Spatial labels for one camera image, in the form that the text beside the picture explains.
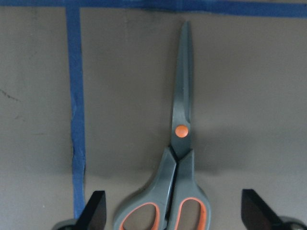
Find grey orange scissors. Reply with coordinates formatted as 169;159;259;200
113;22;211;230

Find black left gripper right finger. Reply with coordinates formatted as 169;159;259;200
241;188;307;230

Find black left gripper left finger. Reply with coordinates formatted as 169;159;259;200
53;190;107;230

